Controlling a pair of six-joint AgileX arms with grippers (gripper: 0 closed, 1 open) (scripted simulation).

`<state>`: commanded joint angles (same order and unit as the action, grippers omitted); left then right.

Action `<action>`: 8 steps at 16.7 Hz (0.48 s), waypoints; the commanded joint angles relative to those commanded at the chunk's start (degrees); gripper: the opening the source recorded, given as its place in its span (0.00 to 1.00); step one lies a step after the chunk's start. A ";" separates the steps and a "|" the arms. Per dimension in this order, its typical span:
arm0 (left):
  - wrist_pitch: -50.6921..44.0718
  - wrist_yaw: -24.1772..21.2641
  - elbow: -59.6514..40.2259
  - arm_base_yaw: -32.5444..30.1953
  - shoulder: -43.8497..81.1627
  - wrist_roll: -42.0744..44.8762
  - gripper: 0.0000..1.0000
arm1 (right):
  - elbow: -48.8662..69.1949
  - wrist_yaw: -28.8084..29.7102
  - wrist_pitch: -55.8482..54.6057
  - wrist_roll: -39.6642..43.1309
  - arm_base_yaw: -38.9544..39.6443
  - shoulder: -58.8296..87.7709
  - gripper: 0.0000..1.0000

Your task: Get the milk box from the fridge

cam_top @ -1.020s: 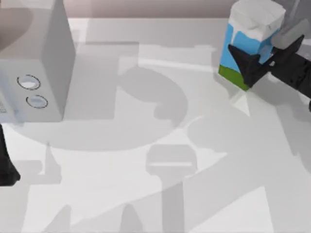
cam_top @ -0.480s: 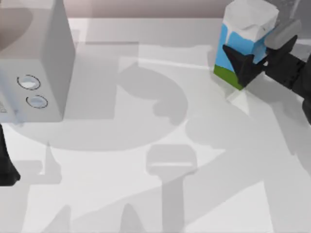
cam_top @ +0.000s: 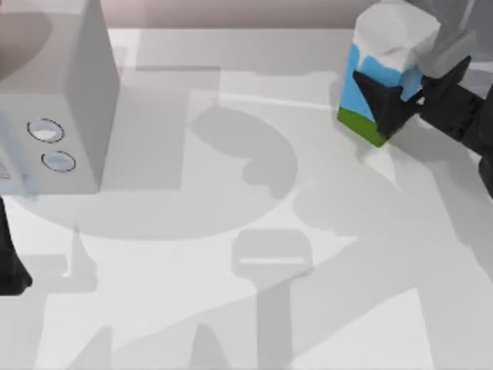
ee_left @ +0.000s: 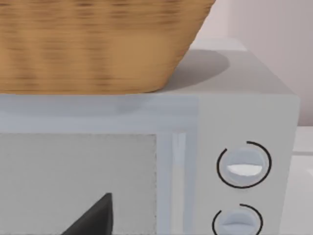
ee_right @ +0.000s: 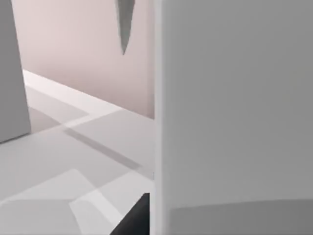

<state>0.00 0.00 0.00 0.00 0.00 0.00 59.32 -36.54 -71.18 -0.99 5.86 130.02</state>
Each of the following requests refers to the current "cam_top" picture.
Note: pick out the blue white green milk carton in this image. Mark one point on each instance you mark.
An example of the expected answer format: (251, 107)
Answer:
(379, 42)

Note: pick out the pale microwave oven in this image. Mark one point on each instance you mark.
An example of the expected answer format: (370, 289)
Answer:
(77, 96)

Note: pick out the round microwave knob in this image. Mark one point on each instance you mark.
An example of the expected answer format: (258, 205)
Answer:
(58, 161)
(45, 131)

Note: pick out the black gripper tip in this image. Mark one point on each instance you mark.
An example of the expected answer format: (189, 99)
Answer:
(9, 266)

